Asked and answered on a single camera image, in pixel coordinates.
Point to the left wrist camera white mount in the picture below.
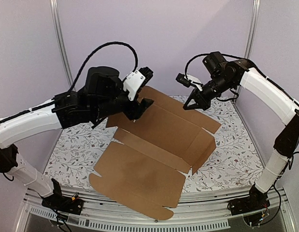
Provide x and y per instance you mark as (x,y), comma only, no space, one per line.
(135,80)

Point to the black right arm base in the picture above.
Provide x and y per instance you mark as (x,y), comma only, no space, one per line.
(248,205)

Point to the right aluminium frame post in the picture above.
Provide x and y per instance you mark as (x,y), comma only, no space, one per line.
(252,28)

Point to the brown cardboard box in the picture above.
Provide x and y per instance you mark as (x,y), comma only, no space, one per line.
(145,165)

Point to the left aluminium frame post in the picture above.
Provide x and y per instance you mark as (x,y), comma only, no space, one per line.
(60,40)

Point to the aluminium front rail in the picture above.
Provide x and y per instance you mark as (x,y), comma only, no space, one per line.
(82,210)

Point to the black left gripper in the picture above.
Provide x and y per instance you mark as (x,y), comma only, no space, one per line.
(138,109)

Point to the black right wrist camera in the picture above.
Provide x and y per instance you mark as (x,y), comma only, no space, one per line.
(189,81)

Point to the aluminium frame post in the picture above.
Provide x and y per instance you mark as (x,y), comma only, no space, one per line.
(252,28)
(60,40)

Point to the floral white table mat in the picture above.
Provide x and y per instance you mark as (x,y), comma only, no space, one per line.
(234,163)

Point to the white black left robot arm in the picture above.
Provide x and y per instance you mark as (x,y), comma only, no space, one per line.
(103,95)

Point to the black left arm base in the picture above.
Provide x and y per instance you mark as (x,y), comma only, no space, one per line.
(71,205)

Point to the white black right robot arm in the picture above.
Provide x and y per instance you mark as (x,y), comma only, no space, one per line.
(242,72)

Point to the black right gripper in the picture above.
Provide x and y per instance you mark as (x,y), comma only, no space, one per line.
(199,95)

